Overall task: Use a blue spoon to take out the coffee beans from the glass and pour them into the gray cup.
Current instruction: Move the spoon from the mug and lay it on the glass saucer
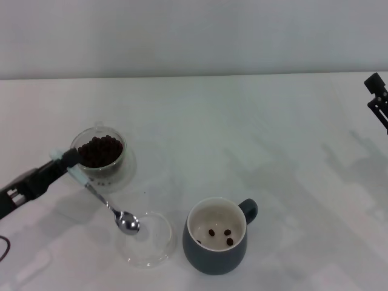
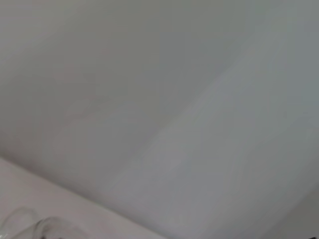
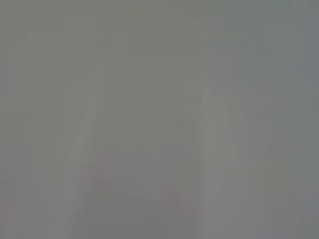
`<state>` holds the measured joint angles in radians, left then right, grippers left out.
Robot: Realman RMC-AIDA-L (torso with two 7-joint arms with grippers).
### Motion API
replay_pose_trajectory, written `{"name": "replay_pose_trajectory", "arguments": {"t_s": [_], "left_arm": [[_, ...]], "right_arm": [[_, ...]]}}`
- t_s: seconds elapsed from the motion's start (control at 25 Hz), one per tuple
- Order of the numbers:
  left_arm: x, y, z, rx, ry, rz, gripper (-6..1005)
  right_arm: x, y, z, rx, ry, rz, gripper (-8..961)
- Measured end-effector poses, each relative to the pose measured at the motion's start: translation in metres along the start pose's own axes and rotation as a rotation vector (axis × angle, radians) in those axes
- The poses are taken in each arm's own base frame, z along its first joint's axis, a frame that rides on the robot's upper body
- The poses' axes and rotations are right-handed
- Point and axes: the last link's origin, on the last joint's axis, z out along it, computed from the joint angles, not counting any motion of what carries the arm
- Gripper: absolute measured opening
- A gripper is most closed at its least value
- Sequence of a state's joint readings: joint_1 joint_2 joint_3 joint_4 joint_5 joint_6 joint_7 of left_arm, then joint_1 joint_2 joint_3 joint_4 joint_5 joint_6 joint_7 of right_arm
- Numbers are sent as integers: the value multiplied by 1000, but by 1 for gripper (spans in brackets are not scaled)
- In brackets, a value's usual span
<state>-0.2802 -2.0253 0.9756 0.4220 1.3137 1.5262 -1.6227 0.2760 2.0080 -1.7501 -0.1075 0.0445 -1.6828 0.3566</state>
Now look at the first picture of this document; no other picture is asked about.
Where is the clear glass cup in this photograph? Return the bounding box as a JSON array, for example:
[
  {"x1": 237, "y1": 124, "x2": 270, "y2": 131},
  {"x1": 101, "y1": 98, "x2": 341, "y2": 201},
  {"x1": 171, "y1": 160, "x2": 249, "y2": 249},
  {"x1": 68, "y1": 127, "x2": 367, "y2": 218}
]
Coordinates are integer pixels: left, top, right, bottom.
[{"x1": 69, "y1": 121, "x2": 127, "y2": 182}]

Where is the dark red cable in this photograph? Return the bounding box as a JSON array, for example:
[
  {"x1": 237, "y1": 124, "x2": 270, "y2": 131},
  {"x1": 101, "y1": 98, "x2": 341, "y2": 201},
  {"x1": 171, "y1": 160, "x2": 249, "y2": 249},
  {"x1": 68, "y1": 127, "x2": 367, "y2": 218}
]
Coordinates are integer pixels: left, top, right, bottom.
[{"x1": 0, "y1": 236, "x2": 12, "y2": 261}]

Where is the blue handled metal spoon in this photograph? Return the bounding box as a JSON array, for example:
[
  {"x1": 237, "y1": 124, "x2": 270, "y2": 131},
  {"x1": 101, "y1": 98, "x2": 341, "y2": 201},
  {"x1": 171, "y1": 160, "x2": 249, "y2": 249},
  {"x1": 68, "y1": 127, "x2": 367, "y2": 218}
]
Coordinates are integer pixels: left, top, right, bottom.
[{"x1": 50, "y1": 148, "x2": 141, "y2": 236}]

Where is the dark grey ceramic mug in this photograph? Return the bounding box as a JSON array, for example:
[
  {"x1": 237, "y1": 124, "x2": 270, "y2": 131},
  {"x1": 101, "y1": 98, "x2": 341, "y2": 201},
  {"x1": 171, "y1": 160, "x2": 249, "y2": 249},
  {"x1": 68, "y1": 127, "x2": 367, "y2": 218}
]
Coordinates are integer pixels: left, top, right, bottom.
[{"x1": 181, "y1": 196, "x2": 259, "y2": 276}]

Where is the coffee bean pile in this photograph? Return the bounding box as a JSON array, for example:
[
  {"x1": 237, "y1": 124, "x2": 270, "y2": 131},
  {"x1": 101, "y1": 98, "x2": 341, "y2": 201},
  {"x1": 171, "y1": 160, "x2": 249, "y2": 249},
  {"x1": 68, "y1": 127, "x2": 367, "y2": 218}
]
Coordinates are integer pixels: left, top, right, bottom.
[{"x1": 78, "y1": 136, "x2": 124, "y2": 168}]

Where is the small clear glass dish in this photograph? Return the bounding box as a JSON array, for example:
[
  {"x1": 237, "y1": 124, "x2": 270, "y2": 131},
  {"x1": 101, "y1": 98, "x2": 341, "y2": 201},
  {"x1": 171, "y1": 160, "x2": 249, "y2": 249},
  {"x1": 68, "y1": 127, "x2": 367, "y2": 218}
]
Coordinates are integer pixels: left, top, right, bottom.
[{"x1": 116, "y1": 211, "x2": 176, "y2": 270}]

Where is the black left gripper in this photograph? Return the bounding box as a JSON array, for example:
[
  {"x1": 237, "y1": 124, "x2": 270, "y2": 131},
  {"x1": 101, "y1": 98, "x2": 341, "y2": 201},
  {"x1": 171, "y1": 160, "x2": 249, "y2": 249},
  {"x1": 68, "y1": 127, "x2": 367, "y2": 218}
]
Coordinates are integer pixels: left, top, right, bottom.
[{"x1": 0, "y1": 148, "x2": 82, "y2": 219}]

